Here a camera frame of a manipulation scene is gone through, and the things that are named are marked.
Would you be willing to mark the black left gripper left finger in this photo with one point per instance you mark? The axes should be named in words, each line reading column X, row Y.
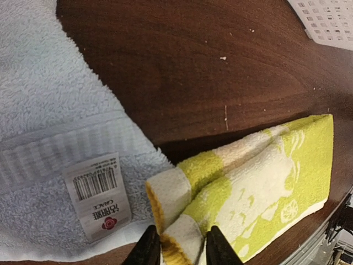
column 147, row 250

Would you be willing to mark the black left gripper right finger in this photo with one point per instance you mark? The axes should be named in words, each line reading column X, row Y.
column 218, row 250

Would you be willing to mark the green crocodile pattern towel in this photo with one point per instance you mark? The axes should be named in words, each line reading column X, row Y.
column 253, row 189

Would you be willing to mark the light blue towel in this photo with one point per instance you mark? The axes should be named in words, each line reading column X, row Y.
column 73, row 163

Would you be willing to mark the white perforated plastic basket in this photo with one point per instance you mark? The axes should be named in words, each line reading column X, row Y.
column 326, row 22

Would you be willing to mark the aluminium front rail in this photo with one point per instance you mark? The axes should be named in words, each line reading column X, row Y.
column 324, row 247

